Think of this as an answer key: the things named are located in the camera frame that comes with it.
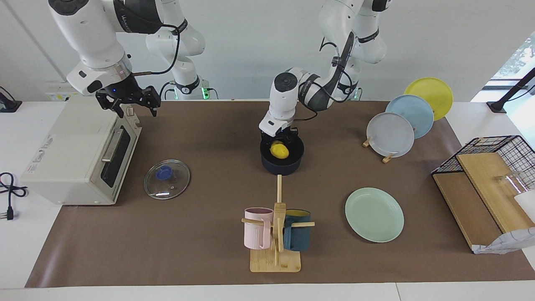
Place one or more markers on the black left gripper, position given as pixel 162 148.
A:
pixel 280 133

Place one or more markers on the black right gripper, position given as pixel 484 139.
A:
pixel 123 90

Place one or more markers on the yellow lemon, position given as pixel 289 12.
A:
pixel 279 150

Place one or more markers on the glass lid purple knob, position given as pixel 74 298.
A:
pixel 167 184

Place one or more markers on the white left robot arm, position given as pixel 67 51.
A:
pixel 288 92

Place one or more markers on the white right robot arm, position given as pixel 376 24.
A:
pixel 96 37

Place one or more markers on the wooden plate rack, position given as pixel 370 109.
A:
pixel 388 159

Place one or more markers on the grey plate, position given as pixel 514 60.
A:
pixel 390 136

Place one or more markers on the pale green plate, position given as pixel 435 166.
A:
pixel 374 215

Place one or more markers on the light blue plate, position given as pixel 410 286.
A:
pixel 416 113

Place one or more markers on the yellow plate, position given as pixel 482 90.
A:
pixel 432 90

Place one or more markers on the beige toaster oven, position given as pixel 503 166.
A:
pixel 71 150

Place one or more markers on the pink mug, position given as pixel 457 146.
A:
pixel 257 230

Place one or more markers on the dark blue mug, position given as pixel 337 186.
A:
pixel 296 238

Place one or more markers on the wooden mug tree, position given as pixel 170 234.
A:
pixel 276 261

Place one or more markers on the brown table mat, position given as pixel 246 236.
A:
pixel 188 234

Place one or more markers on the wooden shelf board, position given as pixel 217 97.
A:
pixel 468 205

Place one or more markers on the clear glass cup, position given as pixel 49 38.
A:
pixel 512 183

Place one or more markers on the black clamp stand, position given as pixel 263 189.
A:
pixel 514 90

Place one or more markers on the white patterned cloth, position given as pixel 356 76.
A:
pixel 505 242

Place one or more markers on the white wall socket box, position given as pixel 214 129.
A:
pixel 58 94

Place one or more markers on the black table mount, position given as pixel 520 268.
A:
pixel 8 104

